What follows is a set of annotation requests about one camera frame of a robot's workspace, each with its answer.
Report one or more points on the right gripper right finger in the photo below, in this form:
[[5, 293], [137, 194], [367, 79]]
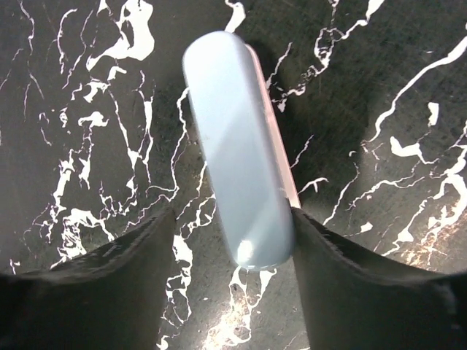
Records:
[[354, 298]]

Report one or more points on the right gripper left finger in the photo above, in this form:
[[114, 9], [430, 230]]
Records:
[[110, 298]]

